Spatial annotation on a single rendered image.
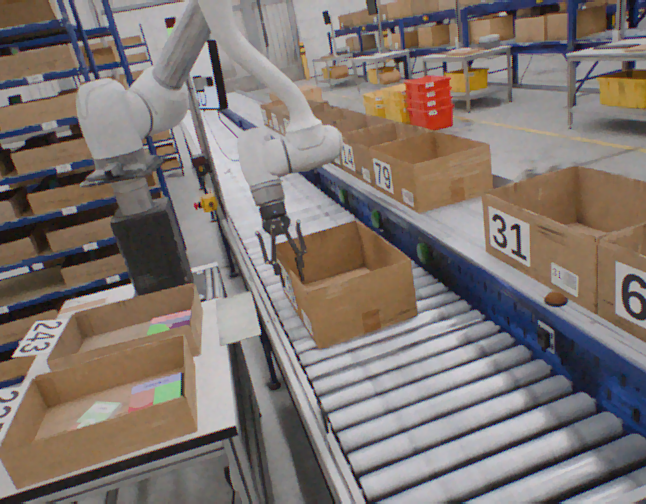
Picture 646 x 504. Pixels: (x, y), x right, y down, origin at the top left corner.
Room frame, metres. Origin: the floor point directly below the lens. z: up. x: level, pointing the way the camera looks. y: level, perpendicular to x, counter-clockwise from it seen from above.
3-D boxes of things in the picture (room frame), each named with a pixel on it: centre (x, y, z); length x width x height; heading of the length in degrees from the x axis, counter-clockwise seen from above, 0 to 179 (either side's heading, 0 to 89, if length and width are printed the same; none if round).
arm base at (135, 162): (1.69, 0.57, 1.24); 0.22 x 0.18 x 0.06; 178
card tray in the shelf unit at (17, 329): (2.62, 1.64, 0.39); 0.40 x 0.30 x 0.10; 103
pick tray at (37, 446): (1.05, 0.56, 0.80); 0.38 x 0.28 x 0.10; 100
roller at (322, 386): (1.09, -0.15, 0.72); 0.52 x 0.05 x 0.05; 103
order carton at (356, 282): (1.40, -0.03, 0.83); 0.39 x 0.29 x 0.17; 14
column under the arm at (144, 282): (1.71, 0.56, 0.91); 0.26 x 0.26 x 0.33; 9
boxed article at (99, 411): (1.03, 0.62, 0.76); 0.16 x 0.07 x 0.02; 159
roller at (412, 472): (0.77, -0.22, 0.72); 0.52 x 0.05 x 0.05; 103
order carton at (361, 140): (2.27, -0.35, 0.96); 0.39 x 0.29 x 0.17; 13
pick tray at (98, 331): (1.38, 0.59, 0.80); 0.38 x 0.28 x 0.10; 96
